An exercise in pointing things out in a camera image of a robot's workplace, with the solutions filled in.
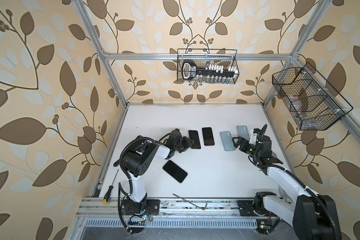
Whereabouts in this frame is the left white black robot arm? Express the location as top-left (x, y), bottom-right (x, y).
top-left (113, 129), bottom-right (195, 215)

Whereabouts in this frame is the black phone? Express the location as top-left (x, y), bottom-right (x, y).
top-left (202, 127), bottom-right (215, 146)
top-left (163, 160), bottom-right (188, 183)
top-left (189, 130), bottom-right (201, 150)

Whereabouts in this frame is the black wire basket right wall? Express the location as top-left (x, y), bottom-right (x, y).
top-left (272, 62), bottom-right (354, 131)

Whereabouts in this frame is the black wire basket wall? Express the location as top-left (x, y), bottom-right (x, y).
top-left (272, 62), bottom-right (354, 131)
top-left (177, 48), bottom-right (240, 85)

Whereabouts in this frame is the black socket holder tool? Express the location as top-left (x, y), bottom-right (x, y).
top-left (180, 60), bottom-right (239, 82)

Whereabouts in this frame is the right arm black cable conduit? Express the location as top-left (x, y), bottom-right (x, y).
top-left (254, 124), bottom-right (343, 240)

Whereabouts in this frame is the black yellow screwdriver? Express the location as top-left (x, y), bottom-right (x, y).
top-left (103, 170), bottom-right (119, 204)

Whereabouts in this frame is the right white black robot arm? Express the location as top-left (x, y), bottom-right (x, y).
top-left (232, 125), bottom-right (342, 240)

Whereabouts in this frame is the black wire basket back wall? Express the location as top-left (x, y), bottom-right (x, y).
top-left (177, 48), bottom-right (240, 85)

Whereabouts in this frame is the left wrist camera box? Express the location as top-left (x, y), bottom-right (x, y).
top-left (170, 129), bottom-right (182, 142)

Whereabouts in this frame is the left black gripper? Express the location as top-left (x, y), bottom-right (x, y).
top-left (173, 135), bottom-right (196, 152)

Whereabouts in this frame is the black phone tilted front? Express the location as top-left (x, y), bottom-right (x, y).
top-left (163, 160), bottom-right (188, 183)

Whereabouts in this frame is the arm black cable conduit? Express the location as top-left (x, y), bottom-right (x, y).
top-left (254, 124), bottom-right (343, 240)
top-left (113, 131), bottom-right (175, 196)

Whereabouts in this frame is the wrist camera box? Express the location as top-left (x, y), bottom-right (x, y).
top-left (170, 129), bottom-right (182, 142)
top-left (249, 129), bottom-right (261, 145)

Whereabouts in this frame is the pale blue phone case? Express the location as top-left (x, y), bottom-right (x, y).
top-left (220, 131), bottom-right (236, 152)
top-left (236, 125), bottom-right (250, 141)

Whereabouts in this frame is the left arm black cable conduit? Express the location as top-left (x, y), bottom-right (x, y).
top-left (113, 131), bottom-right (175, 196)

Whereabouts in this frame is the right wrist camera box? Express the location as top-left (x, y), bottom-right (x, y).
top-left (249, 129), bottom-right (261, 145)

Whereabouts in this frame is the metal hex key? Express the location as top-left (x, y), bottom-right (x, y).
top-left (173, 194), bottom-right (208, 211)

